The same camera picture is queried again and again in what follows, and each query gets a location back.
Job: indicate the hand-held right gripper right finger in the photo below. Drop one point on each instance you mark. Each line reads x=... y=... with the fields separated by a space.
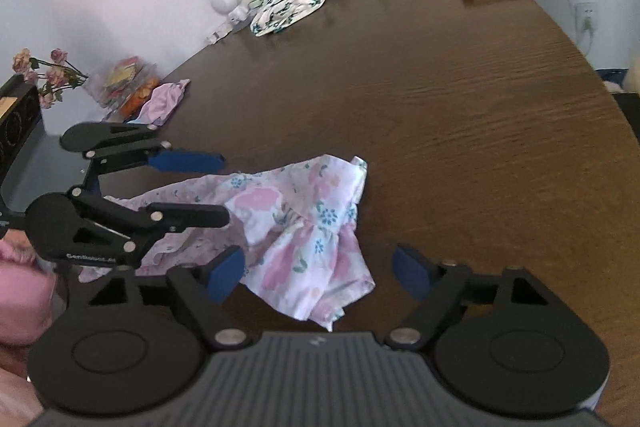
x=410 y=275

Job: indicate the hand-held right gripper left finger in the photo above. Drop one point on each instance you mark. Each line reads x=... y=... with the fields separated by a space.
x=227 y=275

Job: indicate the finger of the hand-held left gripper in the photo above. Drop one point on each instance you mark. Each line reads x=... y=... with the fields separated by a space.
x=190 y=162
x=190 y=217

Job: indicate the pink floral dress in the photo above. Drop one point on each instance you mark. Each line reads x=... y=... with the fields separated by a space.
x=310 y=227

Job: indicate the pink blue purple garment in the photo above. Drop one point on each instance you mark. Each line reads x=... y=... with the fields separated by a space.
x=162 y=99

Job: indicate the person's pink clothing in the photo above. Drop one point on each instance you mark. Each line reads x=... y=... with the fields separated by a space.
x=22 y=302

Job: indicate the clear container of orange snacks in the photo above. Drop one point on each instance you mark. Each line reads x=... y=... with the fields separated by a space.
x=140 y=99

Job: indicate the yellow snack packet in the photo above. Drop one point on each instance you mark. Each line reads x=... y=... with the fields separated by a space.
x=124 y=74

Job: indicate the black patterned box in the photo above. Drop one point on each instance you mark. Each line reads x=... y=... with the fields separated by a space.
x=17 y=127

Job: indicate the white power strip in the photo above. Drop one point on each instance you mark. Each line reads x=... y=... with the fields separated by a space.
x=219 y=34

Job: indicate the pink artificial flowers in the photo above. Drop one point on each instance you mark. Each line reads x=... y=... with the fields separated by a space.
x=55 y=74

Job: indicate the white robot figure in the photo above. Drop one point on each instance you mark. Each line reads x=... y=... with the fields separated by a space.
x=225 y=2

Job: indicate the white green floral folded garment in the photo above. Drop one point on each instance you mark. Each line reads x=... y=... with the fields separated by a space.
x=290 y=2

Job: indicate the white wall outlet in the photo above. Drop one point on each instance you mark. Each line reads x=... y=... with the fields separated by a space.
x=586 y=14

